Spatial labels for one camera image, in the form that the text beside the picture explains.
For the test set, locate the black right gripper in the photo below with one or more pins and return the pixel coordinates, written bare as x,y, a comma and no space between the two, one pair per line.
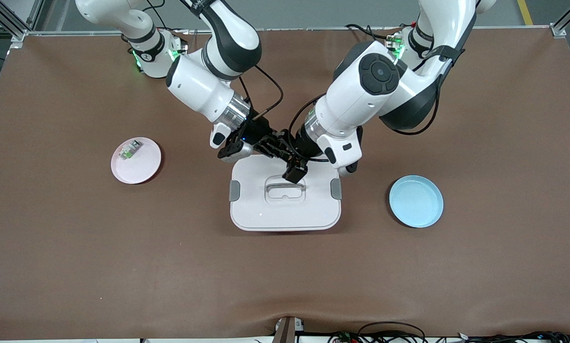
257,130

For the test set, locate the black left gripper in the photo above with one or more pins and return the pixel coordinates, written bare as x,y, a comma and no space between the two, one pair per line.
305,146

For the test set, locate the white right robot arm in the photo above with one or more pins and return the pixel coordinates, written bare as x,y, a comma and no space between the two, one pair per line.
199,85

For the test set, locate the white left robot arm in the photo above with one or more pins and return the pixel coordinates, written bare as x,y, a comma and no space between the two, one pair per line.
361,100

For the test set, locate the grey container latch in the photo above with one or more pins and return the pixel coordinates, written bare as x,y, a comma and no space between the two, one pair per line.
336,189
234,190

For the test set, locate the white lidded container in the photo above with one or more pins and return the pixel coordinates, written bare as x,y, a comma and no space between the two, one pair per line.
284,216

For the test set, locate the light blue round plate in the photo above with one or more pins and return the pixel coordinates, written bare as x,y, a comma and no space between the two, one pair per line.
415,202

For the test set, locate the pink round plate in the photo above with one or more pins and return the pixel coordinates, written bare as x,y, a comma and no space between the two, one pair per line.
139,172

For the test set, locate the aluminium table edge rail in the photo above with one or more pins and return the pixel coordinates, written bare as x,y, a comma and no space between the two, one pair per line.
289,30

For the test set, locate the green clear switch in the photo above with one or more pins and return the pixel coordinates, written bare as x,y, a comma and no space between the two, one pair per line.
128,152

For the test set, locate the metal table bracket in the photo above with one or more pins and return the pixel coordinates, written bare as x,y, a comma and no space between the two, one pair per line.
284,331

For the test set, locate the aluminium frame post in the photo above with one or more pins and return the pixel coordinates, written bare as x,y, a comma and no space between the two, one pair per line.
558,31
19,38

